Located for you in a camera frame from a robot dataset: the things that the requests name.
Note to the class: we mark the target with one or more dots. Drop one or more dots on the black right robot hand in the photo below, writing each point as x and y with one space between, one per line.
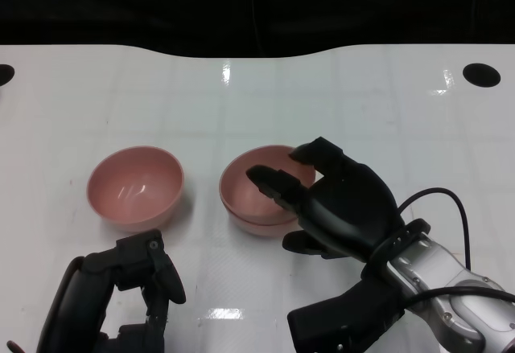
350 208

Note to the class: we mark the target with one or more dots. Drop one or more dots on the black backdrop cloth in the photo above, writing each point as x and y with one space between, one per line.
120 7

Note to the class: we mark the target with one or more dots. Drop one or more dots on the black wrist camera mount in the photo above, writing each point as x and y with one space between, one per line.
342 321

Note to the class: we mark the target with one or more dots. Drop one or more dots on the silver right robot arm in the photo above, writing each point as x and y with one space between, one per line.
442 280

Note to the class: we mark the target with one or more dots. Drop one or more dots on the pink plastic bowl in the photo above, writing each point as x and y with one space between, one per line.
134 192
241 196
257 228

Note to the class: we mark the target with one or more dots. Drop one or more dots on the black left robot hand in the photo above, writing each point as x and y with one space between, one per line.
84 300

